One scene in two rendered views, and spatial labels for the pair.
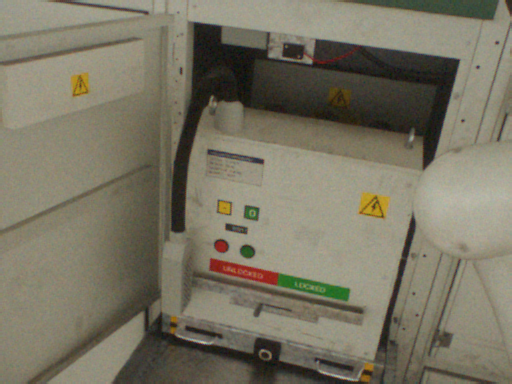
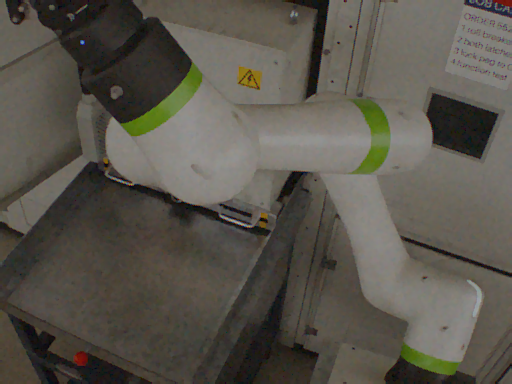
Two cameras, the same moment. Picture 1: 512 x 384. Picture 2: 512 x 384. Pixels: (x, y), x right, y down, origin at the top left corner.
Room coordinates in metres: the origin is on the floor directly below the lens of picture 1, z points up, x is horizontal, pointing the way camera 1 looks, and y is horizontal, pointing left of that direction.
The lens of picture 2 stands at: (-0.02, -0.40, 2.04)
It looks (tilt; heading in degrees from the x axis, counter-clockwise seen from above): 46 degrees down; 7
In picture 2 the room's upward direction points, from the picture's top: 4 degrees clockwise
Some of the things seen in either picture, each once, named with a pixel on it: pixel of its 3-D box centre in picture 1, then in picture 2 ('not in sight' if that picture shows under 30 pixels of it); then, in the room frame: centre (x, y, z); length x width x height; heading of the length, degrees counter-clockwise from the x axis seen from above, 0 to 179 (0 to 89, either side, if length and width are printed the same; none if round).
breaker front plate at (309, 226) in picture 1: (280, 255); (179, 114); (1.07, -0.08, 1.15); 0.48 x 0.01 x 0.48; 77
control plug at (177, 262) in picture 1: (177, 273); (94, 126); (1.05, 0.14, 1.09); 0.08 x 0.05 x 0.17; 167
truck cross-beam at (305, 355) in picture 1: (270, 341); (185, 185); (1.08, -0.09, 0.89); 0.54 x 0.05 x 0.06; 77
